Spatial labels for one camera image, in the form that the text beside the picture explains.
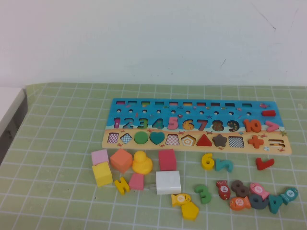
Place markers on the yellow number six piece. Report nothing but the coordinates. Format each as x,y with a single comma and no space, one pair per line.
204,159

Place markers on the pink number five piece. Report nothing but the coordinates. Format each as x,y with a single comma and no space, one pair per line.
172,118

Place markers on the teal heart piece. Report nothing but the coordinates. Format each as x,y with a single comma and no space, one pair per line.
157,137

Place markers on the green circle piece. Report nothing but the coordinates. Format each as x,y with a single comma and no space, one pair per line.
141,137

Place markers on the red triangle piece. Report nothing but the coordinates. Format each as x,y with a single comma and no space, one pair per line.
204,141

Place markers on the pink trapezoid piece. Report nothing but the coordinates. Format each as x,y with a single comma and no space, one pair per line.
136,182

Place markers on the brown star piece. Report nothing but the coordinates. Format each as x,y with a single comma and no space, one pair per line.
220,140

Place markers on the yellow H-shaped piece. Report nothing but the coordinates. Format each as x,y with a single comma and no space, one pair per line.
122,186

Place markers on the green number three piece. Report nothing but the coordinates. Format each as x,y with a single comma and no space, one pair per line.
200,189

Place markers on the yellow fish piece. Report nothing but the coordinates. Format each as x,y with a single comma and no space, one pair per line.
180,198

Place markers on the teal number two piece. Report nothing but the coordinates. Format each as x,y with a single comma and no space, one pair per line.
226,165

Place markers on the orange number ten piece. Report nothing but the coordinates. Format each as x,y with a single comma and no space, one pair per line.
247,125

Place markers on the blue wooden puzzle board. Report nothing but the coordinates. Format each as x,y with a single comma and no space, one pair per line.
249,111

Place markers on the red fish piece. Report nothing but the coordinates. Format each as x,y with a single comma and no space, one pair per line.
224,189

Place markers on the yellow pentagon piece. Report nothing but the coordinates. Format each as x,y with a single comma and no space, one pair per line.
190,212

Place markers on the orange plus sign piece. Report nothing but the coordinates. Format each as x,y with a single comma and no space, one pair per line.
255,141

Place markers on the brown number eight piece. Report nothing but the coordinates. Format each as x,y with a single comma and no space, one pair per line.
240,188

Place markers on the red minus sign piece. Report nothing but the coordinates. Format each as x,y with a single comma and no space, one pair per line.
268,113

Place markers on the red number seven piece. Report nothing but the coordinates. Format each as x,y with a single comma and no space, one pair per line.
260,165

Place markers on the pink greater-than sign piece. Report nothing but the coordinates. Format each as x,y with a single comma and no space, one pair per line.
274,126

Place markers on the orange fish piece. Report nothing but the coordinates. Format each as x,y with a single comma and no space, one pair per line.
239,203

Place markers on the pink fish piece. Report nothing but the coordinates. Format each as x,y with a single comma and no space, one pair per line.
259,189

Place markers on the grey number nine piece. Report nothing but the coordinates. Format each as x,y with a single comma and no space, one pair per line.
263,204

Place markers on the teal number four piece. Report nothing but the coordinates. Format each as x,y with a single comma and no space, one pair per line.
273,206

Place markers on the teal fish piece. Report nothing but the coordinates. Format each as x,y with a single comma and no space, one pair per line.
290,194

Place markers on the red foam cube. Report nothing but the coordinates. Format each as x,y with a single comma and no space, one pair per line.
167,159

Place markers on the yellow rubber duck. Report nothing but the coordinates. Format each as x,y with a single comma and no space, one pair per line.
142,165

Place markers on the orange foam cube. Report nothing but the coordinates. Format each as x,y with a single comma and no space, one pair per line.
121,159

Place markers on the pink foam cube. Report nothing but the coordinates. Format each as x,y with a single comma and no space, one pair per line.
99,157

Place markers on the white power adapter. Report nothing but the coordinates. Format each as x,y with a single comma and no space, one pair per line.
168,182

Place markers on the yellow foam cube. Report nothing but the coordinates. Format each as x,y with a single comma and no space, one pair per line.
102,175

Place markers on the green checkered tablecloth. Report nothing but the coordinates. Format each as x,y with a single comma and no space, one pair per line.
60,134

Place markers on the white and grey side cabinet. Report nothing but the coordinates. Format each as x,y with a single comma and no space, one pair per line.
9,107

